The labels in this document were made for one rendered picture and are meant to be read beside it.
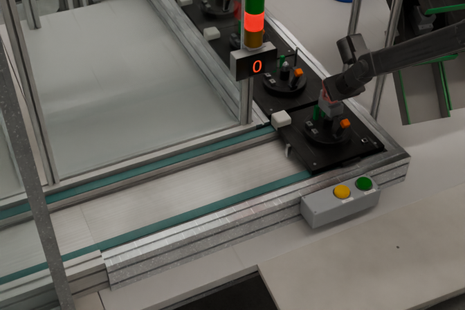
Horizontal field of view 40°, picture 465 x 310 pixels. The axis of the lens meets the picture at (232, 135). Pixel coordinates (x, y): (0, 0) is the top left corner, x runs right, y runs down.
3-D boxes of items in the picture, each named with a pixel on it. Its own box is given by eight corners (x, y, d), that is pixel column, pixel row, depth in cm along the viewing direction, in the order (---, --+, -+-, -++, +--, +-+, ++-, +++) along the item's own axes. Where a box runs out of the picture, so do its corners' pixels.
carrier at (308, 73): (335, 99, 202) (340, 66, 193) (268, 120, 194) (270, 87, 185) (297, 58, 218) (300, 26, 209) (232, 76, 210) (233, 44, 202)
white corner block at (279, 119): (290, 128, 191) (292, 118, 189) (277, 133, 190) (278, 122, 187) (283, 119, 195) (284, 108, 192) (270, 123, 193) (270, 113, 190)
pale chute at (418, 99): (442, 117, 190) (450, 116, 186) (402, 126, 187) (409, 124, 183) (424, 24, 191) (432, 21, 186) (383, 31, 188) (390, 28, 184)
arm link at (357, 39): (365, 72, 152) (394, 66, 155) (350, 27, 154) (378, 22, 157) (340, 88, 163) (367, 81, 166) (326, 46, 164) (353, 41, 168)
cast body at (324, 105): (342, 113, 180) (345, 93, 176) (329, 117, 179) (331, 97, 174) (326, 97, 186) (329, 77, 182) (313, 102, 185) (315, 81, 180)
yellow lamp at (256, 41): (266, 45, 169) (266, 29, 165) (248, 50, 167) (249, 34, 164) (257, 35, 172) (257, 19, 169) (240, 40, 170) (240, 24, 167)
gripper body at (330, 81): (321, 79, 170) (333, 70, 163) (354, 70, 174) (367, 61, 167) (330, 102, 170) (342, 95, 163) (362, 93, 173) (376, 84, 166)
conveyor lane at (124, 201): (378, 171, 191) (384, 147, 184) (104, 272, 164) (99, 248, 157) (327, 115, 210) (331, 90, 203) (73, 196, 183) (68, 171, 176)
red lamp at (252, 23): (266, 29, 165) (268, 12, 162) (249, 33, 164) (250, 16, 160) (257, 19, 169) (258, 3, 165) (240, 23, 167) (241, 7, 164)
